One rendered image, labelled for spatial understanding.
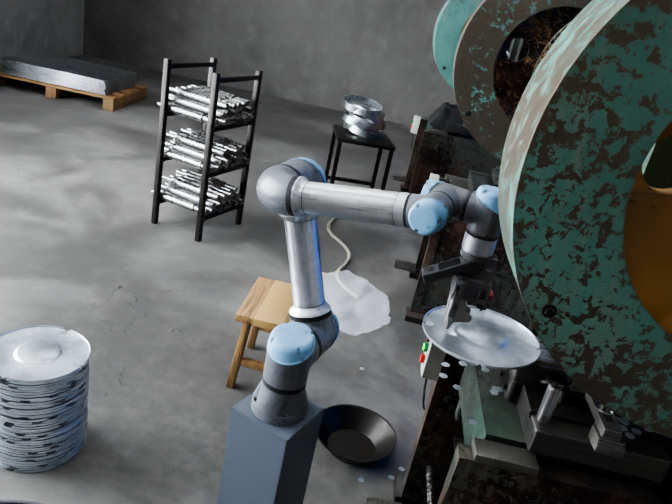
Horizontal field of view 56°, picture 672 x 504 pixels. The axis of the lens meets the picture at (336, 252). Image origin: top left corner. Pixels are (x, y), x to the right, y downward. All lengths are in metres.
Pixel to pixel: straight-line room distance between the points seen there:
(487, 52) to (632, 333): 1.81
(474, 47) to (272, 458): 1.79
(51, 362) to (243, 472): 0.67
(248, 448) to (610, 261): 1.07
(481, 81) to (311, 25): 5.49
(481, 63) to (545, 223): 1.79
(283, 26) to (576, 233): 7.30
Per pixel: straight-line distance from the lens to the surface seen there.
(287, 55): 8.16
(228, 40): 8.31
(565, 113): 0.95
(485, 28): 2.72
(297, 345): 1.57
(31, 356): 2.07
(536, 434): 1.49
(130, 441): 2.27
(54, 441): 2.13
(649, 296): 1.16
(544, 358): 1.60
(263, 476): 1.75
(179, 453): 2.23
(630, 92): 0.97
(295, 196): 1.43
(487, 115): 2.76
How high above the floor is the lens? 1.51
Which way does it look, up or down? 23 degrees down
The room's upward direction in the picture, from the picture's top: 12 degrees clockwise
